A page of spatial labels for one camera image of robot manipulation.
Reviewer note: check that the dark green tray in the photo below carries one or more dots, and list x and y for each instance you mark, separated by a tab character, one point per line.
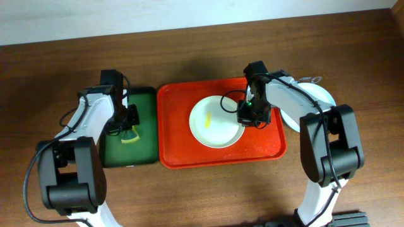
114	153

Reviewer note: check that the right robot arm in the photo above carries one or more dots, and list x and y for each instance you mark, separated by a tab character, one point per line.
330	146

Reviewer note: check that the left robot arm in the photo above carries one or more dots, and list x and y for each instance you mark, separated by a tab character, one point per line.
71	176

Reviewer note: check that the yellow green sponge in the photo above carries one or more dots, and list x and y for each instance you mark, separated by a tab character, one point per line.
129	136

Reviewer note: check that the light blue plate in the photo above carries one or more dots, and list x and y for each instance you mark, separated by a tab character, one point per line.
316	91

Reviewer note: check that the red plastic tray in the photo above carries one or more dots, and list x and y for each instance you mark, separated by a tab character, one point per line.
178	148

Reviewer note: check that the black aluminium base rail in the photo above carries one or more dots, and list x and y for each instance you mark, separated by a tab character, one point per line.
348	219

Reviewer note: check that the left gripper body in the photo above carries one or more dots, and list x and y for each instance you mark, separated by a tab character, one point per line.
127	123

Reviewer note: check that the cream white plate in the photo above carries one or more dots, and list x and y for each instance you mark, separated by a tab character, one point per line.
212	126

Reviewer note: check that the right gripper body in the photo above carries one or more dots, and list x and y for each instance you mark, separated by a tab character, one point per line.
252	118

